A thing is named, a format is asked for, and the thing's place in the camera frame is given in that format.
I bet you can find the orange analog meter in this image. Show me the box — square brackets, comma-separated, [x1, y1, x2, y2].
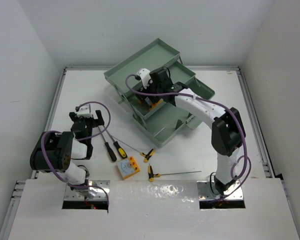
[136, 95, 163, 111]
[116, 156, 140, 180]

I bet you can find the green toolbox with clear lid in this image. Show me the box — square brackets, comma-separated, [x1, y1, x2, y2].
[104, 38, 215, 148]

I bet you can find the yellow T-handle hex key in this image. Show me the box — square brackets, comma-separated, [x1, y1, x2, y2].
[147, 164, 202, 182]
[112, 135, 155, 163]

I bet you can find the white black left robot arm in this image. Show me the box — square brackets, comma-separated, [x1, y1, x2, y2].
[29, 107, 105, 186]

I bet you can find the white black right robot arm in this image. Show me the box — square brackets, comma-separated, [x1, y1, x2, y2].
[136, 67, 246, 195]

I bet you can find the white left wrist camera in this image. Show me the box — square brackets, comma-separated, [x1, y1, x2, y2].
[75, 104, 93, 118]

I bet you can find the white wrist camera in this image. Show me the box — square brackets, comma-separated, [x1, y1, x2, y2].
[75, 104, 93, 118]
[136, 68, 152, 89]

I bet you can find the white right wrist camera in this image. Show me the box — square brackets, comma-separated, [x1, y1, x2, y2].
[136, 68, 152, 89]

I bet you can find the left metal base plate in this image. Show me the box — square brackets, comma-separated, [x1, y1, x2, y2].
[63, 180, 110, 201]

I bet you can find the metal base plate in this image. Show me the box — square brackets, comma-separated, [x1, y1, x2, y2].
[196, 180, 244, 201]
[63, 180, 110, 201]

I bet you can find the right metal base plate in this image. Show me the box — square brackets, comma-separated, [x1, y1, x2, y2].
[196, 180, 244, 201]

